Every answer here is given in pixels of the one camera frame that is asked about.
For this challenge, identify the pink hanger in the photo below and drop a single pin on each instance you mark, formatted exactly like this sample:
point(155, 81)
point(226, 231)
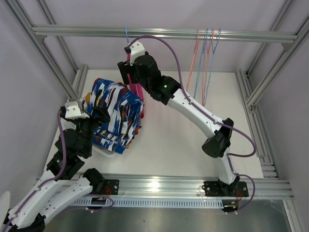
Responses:
point(208, 45)
point(193, 58)

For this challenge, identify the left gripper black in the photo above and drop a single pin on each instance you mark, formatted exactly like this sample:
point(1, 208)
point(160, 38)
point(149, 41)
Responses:
point(104, 116)

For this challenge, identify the aluminium hanging rail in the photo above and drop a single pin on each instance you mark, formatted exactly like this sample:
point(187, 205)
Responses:
point(186, 34)

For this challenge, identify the pink trousers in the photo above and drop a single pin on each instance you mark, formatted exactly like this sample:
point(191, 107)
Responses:
point(136, 89)

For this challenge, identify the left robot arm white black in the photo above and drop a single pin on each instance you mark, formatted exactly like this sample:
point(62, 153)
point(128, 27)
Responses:
point(44, 202)

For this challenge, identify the slotted cable duct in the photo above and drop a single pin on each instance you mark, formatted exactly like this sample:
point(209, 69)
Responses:
point(149, 202)

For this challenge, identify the right aluminium frame post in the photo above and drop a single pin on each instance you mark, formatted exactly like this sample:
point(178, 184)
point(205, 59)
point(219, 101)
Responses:
point(275, 94)

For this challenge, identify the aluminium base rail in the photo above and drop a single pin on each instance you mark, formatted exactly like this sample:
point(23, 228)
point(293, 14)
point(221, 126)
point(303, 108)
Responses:
point(151, 186)

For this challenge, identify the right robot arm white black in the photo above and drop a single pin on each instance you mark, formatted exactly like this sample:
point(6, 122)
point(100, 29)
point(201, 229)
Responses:
point(167, 90)

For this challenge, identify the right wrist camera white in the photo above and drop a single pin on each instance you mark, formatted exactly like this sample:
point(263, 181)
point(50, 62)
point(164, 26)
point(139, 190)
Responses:
point(135, 50)

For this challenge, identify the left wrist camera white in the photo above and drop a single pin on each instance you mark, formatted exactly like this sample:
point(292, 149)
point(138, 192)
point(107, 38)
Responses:
point(74, 110)

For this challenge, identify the orange patterned trousers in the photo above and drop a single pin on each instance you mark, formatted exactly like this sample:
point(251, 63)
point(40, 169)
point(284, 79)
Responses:
point(87, 97)

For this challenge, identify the blue hanger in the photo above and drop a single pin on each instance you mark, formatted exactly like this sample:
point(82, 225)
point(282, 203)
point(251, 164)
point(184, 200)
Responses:
point(201, 62)
point(213, 48)

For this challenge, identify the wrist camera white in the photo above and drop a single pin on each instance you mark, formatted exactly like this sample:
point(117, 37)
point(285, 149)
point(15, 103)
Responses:
point(135, 50)
point(74, 110)

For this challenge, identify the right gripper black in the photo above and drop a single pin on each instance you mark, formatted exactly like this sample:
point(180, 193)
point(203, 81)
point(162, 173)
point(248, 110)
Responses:
point(125, 67)

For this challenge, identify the left aluminium frame post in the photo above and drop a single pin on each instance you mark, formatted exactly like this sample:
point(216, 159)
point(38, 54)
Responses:
point(24, 20)

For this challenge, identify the white plastic basket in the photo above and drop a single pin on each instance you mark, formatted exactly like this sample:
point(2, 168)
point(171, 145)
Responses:
point(104, 152)

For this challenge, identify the blue white patterned trousers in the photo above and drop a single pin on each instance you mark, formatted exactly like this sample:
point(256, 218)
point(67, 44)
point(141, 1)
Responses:
point(124, 108)

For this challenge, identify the aluminium frame post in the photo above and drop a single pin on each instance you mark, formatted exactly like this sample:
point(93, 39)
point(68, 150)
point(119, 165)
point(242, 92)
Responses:
point(24, 20)
point(275, 94)

